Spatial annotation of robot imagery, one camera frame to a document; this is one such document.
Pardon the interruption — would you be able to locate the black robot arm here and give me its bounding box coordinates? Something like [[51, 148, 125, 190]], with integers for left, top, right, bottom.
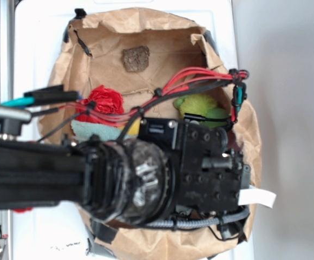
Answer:
[[0, 118, 250, 230]]

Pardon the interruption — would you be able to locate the teal and black connector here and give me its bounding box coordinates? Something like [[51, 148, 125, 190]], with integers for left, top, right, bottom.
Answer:
[[2, 84, 82, 108]]

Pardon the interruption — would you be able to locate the light blue terry cloth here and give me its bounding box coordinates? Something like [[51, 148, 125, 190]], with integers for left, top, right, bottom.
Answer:
[[71, 120, 121, 141]]

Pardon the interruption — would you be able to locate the green ball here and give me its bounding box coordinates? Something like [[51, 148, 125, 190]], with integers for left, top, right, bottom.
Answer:
[[200, 108, 229, 128]]

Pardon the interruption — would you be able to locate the red and black cable bundle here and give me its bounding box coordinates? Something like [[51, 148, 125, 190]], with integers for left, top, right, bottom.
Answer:
[[35, 67, 250, 143]]

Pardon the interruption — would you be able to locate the yellow sponge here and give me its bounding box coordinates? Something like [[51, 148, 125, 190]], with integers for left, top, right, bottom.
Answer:
[[127, 119, 140, 135]]

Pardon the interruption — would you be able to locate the white plastic tray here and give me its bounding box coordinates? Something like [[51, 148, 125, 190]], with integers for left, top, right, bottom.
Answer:
[[11, 0, 255, 260]]

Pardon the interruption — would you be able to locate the brown paper bag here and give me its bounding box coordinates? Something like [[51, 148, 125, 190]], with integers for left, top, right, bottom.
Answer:
[[38, 8, 261, 259]]

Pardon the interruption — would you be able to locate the white paper label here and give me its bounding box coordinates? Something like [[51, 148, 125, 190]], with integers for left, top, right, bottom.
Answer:
[[238, 188, 277, 209]]

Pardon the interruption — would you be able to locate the red crumpled cloth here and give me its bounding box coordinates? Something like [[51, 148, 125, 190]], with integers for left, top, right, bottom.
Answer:
[[75, 85, 124, 126]]

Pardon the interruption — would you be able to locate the grey braided cable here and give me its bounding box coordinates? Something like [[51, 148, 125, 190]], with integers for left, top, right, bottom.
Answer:
[[143, 207, 249, 231]]

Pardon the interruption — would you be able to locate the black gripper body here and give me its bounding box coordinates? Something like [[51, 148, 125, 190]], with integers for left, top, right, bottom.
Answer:
[[139, 118, 250, 213]]

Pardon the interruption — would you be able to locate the green fuzzy plush toy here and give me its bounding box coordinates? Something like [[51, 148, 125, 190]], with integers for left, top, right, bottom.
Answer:
[[173, 94, 218, 119]]

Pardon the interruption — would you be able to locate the brown rough stone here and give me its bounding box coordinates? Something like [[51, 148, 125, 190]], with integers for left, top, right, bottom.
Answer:
[[121, 45, 150, 72]]

